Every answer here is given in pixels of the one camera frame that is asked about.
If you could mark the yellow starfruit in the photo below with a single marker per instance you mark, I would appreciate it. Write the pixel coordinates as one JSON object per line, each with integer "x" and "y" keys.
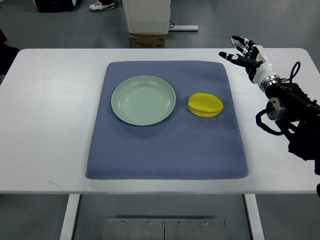
{"x": 205, "y": 105}

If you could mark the grey floor plate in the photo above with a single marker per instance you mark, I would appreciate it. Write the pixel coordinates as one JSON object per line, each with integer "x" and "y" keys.
{"x": 235, "y": 42}

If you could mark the dark object at left edge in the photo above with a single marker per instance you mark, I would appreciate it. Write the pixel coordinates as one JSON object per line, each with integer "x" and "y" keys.
{"x": 7, "y": 54}

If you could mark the white right table leg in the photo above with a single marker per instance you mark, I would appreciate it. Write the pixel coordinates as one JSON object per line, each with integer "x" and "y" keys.
{"x": 254, "y": 219}

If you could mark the white green sneaker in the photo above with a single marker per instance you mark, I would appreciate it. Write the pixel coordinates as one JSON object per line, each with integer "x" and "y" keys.
{"x": 102, "y": 5}

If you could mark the white cabinet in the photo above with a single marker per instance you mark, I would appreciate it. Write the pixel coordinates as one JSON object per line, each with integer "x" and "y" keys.
{"x": 147, "y": 16}

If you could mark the light green plate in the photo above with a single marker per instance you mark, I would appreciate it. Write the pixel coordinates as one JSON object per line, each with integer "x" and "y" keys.
{"x": 143, "y": 100}

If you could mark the metal base plate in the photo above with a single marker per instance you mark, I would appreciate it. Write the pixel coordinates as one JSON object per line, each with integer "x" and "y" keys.
{"x": 164, "y": 229}

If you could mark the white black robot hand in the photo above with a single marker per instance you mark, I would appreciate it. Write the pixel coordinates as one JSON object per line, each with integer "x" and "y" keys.
{"x": 255, "y": 60}

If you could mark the white left table leg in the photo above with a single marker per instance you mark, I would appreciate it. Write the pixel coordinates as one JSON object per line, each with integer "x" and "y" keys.
{"x": 70, "y": 217}

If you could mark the white table leg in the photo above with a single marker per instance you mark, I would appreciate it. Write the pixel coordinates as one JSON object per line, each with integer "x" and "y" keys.
{"x": 254, "y": 219}
{"x": 70, "y": 217}

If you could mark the black white machine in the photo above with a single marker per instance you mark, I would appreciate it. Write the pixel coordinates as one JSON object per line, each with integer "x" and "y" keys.
{"x": 55, "y": 6}

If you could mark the blue-grey padded mat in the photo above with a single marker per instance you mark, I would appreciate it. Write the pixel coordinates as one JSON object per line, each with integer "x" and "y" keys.
{"x": 181, "y": 147}

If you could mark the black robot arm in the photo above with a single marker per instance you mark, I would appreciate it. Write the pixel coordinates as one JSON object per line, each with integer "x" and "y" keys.
{"x": 290, "y": 112}

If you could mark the white floor bar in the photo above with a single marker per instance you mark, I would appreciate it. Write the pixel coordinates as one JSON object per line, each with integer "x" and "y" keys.
{"x": 183, "y": 28}

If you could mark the cardboard box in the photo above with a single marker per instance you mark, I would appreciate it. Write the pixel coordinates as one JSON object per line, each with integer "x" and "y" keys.
{"x": 147, "y": 41}

